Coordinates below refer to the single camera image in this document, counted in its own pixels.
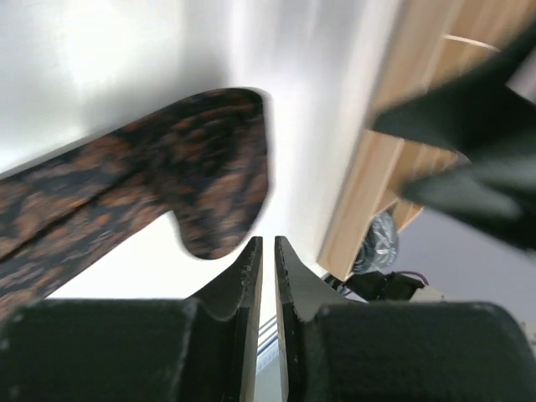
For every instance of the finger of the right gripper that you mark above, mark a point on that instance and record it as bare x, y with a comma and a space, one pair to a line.
471, 112
496, 197

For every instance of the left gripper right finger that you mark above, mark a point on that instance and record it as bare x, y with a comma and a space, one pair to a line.
314, 331

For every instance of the dark paisley necktie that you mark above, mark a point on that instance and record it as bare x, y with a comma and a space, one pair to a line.
203, 158

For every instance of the rolled grey tie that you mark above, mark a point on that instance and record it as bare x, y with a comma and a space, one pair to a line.
380, 245

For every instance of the wooden compartment tray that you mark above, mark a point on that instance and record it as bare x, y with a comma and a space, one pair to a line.
432, 42

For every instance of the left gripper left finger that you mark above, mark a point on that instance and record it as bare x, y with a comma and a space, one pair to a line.
222, 350

